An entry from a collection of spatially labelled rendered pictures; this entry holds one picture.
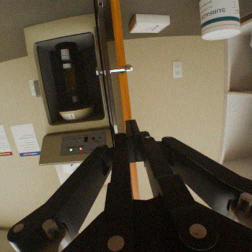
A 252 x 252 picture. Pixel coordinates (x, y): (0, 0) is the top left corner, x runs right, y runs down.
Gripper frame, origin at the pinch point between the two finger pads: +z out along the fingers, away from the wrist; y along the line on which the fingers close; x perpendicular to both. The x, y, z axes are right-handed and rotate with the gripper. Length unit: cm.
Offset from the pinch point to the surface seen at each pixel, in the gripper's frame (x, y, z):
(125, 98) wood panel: 1.7, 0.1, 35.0
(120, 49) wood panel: 18.4, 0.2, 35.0
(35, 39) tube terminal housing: 30, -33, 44
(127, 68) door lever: 9.9, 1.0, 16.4
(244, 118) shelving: -29, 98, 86
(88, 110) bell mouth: -3, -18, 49
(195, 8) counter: 36, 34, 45
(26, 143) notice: -27, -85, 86
